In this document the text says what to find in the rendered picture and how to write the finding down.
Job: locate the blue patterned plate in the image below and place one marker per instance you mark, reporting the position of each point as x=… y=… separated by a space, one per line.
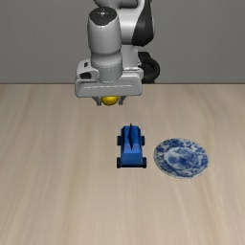
x=181 y=157

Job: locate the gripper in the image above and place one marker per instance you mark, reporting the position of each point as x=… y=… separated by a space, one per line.
x=108 y=86

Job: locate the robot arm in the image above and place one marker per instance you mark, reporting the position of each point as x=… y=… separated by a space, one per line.
x=105 y=38

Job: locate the yellow lemon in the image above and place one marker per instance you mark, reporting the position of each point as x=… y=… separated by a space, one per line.
x=109 y=100

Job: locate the blue toy car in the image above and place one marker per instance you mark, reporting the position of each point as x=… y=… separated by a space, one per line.
x=131 y=149

